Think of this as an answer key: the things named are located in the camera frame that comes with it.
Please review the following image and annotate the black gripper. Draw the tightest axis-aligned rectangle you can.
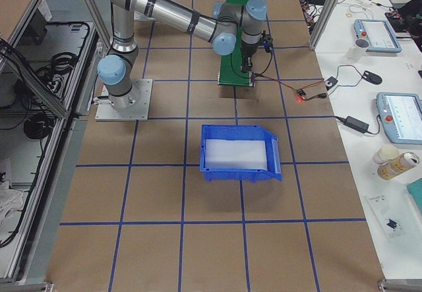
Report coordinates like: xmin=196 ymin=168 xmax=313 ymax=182
xmin=240 ymin=40 xmax=259 ymax=73

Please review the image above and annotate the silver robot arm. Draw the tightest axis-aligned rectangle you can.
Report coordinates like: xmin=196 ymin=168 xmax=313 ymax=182
xmin=103 ymin=0 xmax=268 ymax=111

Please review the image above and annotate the green conveyor belt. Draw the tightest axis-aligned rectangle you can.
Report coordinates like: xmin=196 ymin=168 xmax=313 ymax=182
xmin=218 ymin=0 xmax=253 ymax=87

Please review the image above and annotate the small sensor circuit board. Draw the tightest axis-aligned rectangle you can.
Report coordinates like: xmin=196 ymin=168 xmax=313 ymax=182
xmin=296 ymin=89 xmax=306 ymax=100

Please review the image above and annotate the blue plastic storage bin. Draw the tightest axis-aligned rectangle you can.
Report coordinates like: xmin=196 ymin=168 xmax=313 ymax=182
xmin=199 ymin=125 xmax=283 ymax=183

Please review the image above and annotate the white mug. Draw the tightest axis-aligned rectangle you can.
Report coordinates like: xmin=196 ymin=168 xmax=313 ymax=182
xmin=346 ymin=38 xmax=370 ymax=62

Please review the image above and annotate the black power adapter brick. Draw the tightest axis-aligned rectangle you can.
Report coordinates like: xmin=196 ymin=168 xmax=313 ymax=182
xmin=344 ymin=116 xmax=369 ymax=134

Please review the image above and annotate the far blue teach pendant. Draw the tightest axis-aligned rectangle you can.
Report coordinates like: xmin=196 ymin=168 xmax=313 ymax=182
xmin=353 ymin=19 xmax=402 ymax=53

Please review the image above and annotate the blue teach pendant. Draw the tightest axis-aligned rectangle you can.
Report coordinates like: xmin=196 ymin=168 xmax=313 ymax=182
xmin=376 ymin=92 xmax=421 ymax=145
xmin=353 ymin=19 xmax=402 ymax=53

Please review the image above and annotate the near blue teach pendant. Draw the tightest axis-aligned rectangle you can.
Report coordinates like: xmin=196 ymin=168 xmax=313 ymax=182
xmin=376 ymin=92 xmax=421 ymax=145

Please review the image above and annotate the beige paper cup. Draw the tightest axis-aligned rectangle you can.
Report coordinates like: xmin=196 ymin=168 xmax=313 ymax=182
xmin=373 ymin=144 xmax=400 ymax=165

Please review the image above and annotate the yellow drink can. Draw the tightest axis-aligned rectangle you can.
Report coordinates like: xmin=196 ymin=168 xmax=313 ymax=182
xmin=377 ymin=152 xmax=420 ymax=180

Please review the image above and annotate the white crumpled cloth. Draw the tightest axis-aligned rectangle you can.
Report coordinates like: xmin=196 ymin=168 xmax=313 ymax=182
xmin=0 ymin=158 xmax=26 ymax=227

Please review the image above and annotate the red black sensor wire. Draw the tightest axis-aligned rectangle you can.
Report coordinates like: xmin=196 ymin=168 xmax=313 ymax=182
xmin=252 ymin=71 xmax=328 ymax=102

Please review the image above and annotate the aluminium frame post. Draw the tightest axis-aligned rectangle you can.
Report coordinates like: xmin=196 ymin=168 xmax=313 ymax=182
xmin=309 ymin=0 xmax=338 ymax=50

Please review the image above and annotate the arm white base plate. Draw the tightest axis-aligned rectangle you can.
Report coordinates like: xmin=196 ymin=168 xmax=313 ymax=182
xmin=94 ymin=79 xmax=153 ymax=121

